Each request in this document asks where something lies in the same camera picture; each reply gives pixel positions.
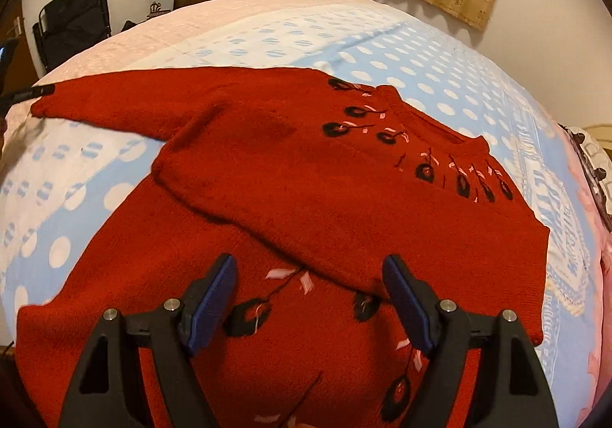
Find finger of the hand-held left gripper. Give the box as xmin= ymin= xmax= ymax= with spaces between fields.
xmin=0 ymin=84 xmax=55 ymax=111

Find pink bed sheet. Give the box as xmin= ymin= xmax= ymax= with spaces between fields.
xmin=0 ymin=0 xmax=397 ymax=161

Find red knitted sweater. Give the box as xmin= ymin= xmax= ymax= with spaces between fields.
xmin=14 ymin=66 xmax=550 ymax=428

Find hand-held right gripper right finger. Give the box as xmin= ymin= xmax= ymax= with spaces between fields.
xmin=382 ymin=254 xmax=560 ymax=428

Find patterned pillow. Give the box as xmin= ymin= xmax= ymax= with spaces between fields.
xmin=559 ymin=122 xmax=612 ymax=233

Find blue polka-dot blanket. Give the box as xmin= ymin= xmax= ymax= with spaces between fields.
xmin=0 ymin=7 xmax=603 ymax=428

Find pink quilt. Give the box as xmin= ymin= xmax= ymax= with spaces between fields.
xmin=564 ymin=146 xmax=612 ymax=410

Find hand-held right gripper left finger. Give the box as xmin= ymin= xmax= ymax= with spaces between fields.
xmin=57 ymin=253 xmax=238 ymax=428

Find black bag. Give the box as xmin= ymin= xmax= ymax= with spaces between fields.
xmin=33 ymin=0 xmax=113 ymax=75

